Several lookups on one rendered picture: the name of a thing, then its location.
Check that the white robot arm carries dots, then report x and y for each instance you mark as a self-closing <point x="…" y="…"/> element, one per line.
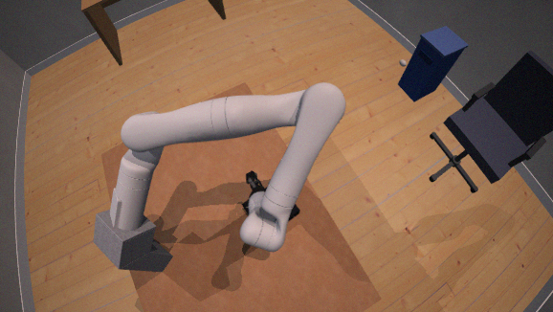
<point x="315" y="116"/>

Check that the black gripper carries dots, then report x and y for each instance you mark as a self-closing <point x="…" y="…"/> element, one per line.
<point x="250" y="177"/>

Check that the black lighting desk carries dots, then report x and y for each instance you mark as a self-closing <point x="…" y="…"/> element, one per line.
<point x="293" y="213"/>

